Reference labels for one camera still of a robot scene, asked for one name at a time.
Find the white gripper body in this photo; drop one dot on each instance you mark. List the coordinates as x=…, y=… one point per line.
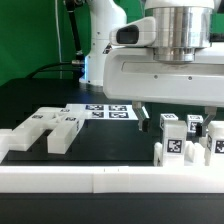
x=132, y=74

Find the white front fence wall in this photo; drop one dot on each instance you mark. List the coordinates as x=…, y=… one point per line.
x=62, y=179

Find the white tagged cube far right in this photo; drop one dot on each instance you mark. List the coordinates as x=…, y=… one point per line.
x=192, y=121

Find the white chair seat part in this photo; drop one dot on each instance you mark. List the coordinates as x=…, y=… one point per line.
x=194, y=155

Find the white fence wall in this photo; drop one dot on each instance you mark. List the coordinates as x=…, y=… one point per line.
x=62, y=179
x=5, y=135

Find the white chair back part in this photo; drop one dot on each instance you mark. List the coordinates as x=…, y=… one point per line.
x=64, y=125

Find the white left fence wall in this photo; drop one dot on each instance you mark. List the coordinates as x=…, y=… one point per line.
x=5, y=135

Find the white paper tag sheet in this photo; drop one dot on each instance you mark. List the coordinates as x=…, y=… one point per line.
x=103, y=111

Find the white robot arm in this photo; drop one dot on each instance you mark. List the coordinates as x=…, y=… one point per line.
x=169, y=56

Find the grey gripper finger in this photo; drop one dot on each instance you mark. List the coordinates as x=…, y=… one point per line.
x=201, y=128
x=142, y=115

